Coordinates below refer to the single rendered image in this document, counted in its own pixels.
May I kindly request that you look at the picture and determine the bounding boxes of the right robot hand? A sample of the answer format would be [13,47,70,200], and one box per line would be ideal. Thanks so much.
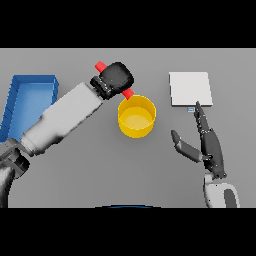
[170,100,228,180]

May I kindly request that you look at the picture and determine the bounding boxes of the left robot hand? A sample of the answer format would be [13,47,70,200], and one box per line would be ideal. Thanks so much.
[89,61,135,101]

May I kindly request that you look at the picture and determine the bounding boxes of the red beaker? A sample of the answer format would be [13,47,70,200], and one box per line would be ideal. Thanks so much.
[94,60,136,101]

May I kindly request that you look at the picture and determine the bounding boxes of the yellow bowl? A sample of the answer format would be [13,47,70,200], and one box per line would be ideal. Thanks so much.
[117,94,157,139]

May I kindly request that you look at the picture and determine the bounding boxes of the pale square measuring scale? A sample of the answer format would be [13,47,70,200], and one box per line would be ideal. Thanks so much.
[168,71,214,112]

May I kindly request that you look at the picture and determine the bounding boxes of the blue tray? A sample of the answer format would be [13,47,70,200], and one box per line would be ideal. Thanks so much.
[0,74,60,144]

